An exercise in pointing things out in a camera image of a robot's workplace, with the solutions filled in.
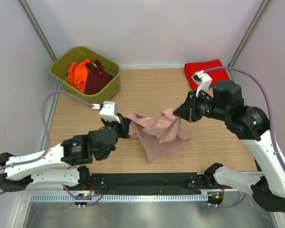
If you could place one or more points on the left aluminium corner post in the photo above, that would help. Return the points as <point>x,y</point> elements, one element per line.
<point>31,17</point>

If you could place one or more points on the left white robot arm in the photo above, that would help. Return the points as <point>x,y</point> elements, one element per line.
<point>64,164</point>

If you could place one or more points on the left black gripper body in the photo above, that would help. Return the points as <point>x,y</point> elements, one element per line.
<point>121,131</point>

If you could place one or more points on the right aluminium corner post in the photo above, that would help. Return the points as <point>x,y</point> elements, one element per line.
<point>250,30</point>

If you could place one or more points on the aluminium frame rail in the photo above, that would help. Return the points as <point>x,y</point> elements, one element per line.
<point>62,179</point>

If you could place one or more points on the slotted cable duct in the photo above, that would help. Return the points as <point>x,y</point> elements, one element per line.
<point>64,197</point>

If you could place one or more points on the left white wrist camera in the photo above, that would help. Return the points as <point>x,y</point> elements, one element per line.
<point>108,111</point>

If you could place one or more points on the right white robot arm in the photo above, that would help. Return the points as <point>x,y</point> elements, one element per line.
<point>251,125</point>

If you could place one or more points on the green plastic bin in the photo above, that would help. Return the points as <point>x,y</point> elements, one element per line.
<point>60,68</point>

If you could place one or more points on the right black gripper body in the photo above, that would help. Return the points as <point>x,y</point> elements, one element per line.
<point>199,106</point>

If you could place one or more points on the orange t shirt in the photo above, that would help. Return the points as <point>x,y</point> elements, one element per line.
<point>77,74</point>

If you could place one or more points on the pink t shirt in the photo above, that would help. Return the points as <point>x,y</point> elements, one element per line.
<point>158,134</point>

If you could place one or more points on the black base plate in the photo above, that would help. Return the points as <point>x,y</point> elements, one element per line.
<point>147,183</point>

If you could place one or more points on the aluminium corner post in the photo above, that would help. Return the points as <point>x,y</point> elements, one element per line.
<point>250,30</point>
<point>31,17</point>

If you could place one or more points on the maroon t shirt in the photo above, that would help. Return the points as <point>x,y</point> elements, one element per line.
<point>97,78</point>

